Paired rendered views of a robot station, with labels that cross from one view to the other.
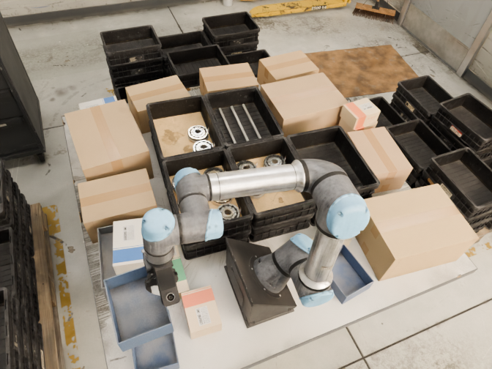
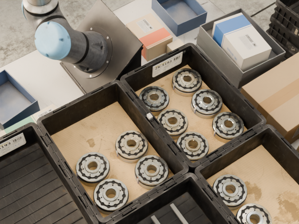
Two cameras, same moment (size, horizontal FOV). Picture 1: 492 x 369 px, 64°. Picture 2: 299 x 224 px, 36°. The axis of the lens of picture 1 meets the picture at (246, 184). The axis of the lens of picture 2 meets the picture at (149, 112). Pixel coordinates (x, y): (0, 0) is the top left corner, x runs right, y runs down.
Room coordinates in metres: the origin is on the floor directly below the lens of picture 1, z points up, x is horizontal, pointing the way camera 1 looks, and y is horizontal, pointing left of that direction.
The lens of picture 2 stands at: (1.83, -0.15, 2.12)
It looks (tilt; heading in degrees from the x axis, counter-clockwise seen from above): 56 degrees down; 167
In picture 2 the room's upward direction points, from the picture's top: 3 degrees clockwise
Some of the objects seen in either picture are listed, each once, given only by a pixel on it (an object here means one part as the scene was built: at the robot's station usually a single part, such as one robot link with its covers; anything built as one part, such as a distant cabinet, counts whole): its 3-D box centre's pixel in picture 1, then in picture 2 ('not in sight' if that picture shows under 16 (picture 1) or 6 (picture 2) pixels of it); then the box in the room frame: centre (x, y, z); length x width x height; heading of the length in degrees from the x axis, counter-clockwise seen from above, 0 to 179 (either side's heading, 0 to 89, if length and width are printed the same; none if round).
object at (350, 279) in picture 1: (343, 273); (6, 101); (0.79, -0.45, 0.74); 0.20 x 0.15 x 0.07; 34
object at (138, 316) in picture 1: (138, 305); not in sight; (0.42, 0.28, 1.11); 0.20 x 0.15 x 0.07; 28
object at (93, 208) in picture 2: (271, 173); (110, 146); (1.14, -0.11, 0.92); 0.40 x 0.30 x 0.02; 24
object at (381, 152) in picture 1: (373, 159); not in sight; (1.43, -0.65, 0.78); 0.30 x 0.22 x 0.16; 20
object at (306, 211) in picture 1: (269, 181); (111, 154); (1.14, -0.11, 0.87); 0.40 x 0.30 x 0.11; 24
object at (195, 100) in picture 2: not in sight; (207, 101); (0.99, 0.24, 0.86); 0.10 x 0.10 x 0.01
